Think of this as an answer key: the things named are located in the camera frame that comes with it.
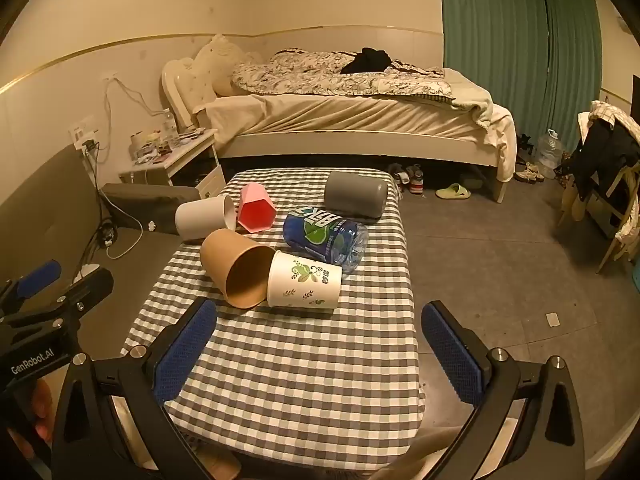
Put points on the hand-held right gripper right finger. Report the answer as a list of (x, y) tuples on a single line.
[(452, 360)]

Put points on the person's leg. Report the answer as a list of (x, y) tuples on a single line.
[(430, 452)]

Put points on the wooden chair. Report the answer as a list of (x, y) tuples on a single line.
[(617, 210)]

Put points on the light green slipper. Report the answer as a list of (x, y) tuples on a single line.
[(452, 191)]

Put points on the white leaf-print paper cup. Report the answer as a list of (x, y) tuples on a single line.
[(300, 280)]

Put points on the green curtain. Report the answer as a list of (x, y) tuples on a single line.
[(490, 15), (575, 45)]

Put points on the grey white checked tablecloth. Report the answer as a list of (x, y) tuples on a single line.
[(300, 375)]

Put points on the brown paper cup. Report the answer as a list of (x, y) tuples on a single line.
[(220, 255)]

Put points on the black jacket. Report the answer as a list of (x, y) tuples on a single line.
[(602, 152)]

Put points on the cream bed sheet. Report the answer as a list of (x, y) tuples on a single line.
[(350, 115)]

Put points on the white paper scrap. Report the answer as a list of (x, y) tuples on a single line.
[(552, 319)]

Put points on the white nightstand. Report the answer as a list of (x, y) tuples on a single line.
[(180, 162)]

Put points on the clear water jug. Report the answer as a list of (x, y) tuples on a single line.
[(549, 152)]

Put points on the grey cup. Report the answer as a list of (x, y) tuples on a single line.
[(352, 195)]

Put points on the white wall socket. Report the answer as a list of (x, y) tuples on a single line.
[(82, 132)]

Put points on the blue label plastic bottle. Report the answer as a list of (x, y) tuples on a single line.
[(315, 235)]

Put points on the person's left hand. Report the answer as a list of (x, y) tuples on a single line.
[(41, 407)]

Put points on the pair of beige shoes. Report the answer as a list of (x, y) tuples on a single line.
[(530, 174)]

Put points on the floral quilt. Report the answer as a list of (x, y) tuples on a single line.
[(300, 77)]

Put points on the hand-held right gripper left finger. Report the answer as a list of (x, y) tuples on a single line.
[(184, 355)]

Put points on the pink hexagonal cup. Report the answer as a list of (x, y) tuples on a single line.
[(251, 204)]

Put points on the black garment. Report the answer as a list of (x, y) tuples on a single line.
[(367, 61)]

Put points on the nightstand clutter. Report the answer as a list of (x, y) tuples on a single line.
[(160, 142)]

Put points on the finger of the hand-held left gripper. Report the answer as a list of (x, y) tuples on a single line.
[(39, 275), (85, 291)]

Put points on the plain white cup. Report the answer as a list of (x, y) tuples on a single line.
[(202, 217)]

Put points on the pair of sneakers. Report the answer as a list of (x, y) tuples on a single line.
[(407, 177)]

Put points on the bed with bedding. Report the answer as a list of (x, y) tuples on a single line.
[(190, 85)]

